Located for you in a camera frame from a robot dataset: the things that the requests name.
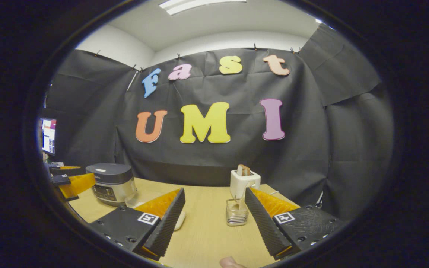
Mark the ceiling light panel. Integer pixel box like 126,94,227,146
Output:
159,0,247,15

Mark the white toaster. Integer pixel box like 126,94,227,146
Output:
230,169,261,200

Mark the dark grey rice cooker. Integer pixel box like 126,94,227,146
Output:
85,163,137,207

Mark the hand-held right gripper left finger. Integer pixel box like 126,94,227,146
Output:
88,187,186,260

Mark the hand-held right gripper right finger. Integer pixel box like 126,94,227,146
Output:
244,187,345,260

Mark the black backdrop cloth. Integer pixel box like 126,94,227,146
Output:
39,23,394,220

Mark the wire chopstick holder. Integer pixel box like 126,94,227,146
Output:
226,198,249,226

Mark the computer monitor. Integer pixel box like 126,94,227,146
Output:
41,118,57,155

